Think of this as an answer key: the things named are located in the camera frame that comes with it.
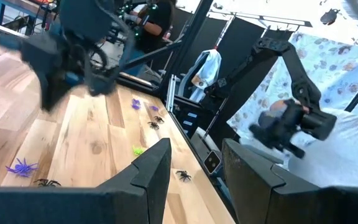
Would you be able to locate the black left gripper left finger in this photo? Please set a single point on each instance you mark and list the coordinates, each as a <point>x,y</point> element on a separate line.
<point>129,199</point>

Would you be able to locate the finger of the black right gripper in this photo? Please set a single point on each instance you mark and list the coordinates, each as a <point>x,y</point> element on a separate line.
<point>43,62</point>
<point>101,82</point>

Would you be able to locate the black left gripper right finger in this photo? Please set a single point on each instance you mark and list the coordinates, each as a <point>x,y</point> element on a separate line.
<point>266,199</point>

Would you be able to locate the purple plastic spider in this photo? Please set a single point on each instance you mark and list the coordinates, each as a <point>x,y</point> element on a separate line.
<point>153,108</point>
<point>22,168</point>
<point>135,101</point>
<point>135,107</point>

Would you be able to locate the black plastic spider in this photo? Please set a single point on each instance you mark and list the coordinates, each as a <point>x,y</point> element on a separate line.
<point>153,125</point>
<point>158,119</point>
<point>183,175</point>
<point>46,183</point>

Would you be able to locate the green plastic spider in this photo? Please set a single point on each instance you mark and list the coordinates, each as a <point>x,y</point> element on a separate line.
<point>137,151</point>

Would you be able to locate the person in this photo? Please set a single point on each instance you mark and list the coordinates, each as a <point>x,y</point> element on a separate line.
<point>157,25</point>
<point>337,155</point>

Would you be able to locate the light blue draped cloth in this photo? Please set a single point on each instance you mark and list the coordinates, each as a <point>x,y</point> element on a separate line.
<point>211,62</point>

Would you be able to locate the black folding room divider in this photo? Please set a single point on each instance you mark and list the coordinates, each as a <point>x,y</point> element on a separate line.
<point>238,43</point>

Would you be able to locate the blue spotted sheet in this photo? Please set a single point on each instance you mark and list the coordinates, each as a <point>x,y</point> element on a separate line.
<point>328,56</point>

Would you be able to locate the small grey two-lens camera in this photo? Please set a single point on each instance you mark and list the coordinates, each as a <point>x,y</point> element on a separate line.
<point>211,162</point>

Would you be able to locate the silver aluminium bracket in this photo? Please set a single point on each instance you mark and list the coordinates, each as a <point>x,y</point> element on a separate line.
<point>170,93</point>

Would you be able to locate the metal overhead rail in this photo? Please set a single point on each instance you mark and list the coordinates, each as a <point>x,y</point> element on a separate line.
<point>259,19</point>

